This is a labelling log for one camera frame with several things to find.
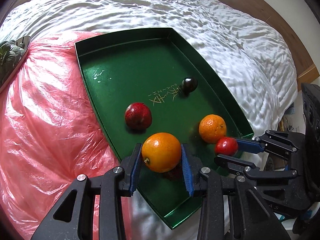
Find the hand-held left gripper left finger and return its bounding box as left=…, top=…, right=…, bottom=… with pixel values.
left=31, top=143, right=143, bottom=240

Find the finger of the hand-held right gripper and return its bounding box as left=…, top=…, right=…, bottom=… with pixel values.
left=214, top=154, right=299, bottom=183
left=236, top=130, right=299, bottom=160

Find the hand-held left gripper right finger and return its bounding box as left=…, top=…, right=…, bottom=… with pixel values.
left=180, top=144, right=292, bottom=240

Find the red plum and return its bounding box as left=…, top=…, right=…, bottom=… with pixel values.
left=215, top=137, right=238, bottom=157

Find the large orange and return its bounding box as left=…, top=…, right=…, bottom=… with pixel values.
left=141, top=132, right=181, bottom=173

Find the small orange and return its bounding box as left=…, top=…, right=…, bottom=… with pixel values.
left=199, top=114, right=227, bottom=144

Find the red apple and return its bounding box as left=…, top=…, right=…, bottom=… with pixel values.
left=124, top=102, right=152, bottom=130

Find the dark purple plum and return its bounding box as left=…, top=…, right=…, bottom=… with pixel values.
left=181, top=77, right=198, bottom=93

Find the green rectangular tray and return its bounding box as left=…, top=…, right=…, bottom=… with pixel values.
left=74, top=27, right=255, bottom=230

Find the black speaker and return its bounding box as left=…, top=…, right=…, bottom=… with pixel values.
left=301, top=83, right=320, bottom=140

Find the pink plastic sheet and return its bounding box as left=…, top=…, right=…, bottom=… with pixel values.
left=0, top=31, right=133, bottom=238

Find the white bedsheet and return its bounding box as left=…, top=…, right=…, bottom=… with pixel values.
left=0, top=0, right=298, bottom=240

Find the white plate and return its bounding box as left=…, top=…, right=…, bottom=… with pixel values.
left=0, top=36, right=32, bottom=93

